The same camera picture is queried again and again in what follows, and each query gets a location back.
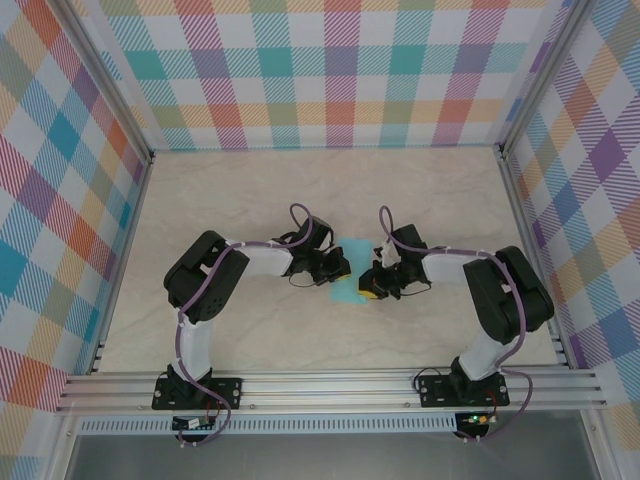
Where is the teal paper sheet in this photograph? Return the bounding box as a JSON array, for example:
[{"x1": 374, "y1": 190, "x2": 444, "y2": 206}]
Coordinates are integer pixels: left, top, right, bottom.
[{"x1": 328, "y1": 238, "x2": 375, "y2": 305}]

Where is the grey metal panel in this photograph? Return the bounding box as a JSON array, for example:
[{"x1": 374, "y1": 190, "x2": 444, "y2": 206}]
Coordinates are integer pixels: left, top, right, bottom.
[{"x1": 64, "y1": 432, "x2": 601, "y2": 480}]

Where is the left circuit board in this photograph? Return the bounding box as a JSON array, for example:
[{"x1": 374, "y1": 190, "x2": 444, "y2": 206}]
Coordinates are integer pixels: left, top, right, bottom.
[{"x1": 171, "y1": 415, "x2": 217, "y2": 432}]

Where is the thin black right gripper cable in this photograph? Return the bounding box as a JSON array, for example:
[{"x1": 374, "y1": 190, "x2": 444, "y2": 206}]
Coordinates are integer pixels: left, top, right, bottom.
[{"x1": 394, "y1": 279, "x2": 434, "y2": 300}]

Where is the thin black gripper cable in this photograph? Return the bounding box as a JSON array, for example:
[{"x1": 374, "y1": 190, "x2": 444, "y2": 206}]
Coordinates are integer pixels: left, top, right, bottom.
[
  {"x1": 288, "y1": 272, "x2": 326, "y2": 289},
  {"x1": 394, "y1": 279, "x2": 434, "y2": 300}
]

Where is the thin black left gripper cable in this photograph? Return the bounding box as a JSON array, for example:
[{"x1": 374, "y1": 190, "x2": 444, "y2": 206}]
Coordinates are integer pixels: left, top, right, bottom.
[{"x1": 288, "y1": 272, "x2": 326, "y2": 289}]

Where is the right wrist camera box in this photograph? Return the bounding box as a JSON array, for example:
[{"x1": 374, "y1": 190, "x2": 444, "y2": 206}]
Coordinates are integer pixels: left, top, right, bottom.
[{"x1": 373, "y1": 242, "x2": 401, "y2": 269}]

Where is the thin black base wire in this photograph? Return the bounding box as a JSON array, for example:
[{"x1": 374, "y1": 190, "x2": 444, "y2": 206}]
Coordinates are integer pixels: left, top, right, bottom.
[{"x1": 413, "y1": 363, "x2": 454, "y2": 391}]

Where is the aluminium front rail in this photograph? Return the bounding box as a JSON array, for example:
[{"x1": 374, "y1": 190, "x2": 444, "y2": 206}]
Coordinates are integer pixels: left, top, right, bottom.
[{"x1": 54, "y1": 368, "x2": 609, "y2": 414}]

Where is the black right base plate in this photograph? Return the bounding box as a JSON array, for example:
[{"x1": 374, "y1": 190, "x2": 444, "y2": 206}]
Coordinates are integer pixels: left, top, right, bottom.
[{"x1": 416, "y1": 374, "x2": 511, "y2": 409}]

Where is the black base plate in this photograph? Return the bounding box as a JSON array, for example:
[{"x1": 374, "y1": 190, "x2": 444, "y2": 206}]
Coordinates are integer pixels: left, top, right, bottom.
[
  {"x1": 416, "y1": 374, "x2": 511, "y2": 409},
  {"x1": 151, "y1": 377, "x2": 244, "y2": 412}
]

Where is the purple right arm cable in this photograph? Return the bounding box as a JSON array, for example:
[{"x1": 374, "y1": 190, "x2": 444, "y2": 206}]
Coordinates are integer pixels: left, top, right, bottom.
[{"x1": 378, "y1": 204, "x2": 534, "y2": 444}]

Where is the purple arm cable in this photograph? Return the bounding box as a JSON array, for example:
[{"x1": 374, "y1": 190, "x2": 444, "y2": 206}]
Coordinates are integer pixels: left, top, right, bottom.
[
  {"x1": 378, "y1": 204, "x2": 534, "y2": 444},
  {"x1": 174, "y1": 202, "x2": 335, "y2": 448}
]

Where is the aluminium side rail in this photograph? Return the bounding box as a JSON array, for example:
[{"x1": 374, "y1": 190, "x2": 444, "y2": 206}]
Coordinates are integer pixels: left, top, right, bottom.
[
  {"x1": 497, "y1": 149, "x2": 576, "y2": 371},
  {"x1": 87, "y1": 154, "x2": 156, "y2": 376}
]

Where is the perforated white cable tray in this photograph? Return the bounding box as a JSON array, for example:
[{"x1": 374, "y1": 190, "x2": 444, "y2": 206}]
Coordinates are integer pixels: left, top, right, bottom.
[{"x1": 74, "y1": 412, "x2": 501, "y2": 435}]

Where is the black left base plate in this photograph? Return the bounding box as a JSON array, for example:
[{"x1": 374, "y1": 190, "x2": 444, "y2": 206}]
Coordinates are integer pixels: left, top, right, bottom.
[{"x1": 151, "y1": 377, "x2": 244, "y2": 412}]

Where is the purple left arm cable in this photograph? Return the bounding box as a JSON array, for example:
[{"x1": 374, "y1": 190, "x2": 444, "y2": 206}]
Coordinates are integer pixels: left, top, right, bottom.
[{"x1": 174, "y1": 202, "x2": 335, "y2": 448}]

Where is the aluminium frame post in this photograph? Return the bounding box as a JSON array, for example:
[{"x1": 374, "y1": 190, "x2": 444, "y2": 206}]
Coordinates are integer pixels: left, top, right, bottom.
[
  {"x1": 497, "y1": 0, "x2": 589, "y2": 161},
  {"x1": 52, "y1": 0, "x2": 156, "y2": 166}
]

